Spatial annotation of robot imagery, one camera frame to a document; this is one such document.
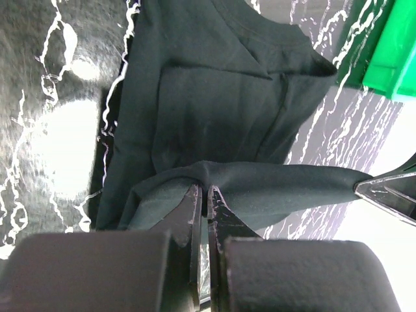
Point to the green plastic bin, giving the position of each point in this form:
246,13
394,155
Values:
376,49

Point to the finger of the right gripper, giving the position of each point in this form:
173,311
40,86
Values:
392,192

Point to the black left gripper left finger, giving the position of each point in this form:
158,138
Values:
153,270

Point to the black t shirt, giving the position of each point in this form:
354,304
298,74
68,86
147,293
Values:
214,95

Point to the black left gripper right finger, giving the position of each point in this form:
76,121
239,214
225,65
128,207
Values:
249,273

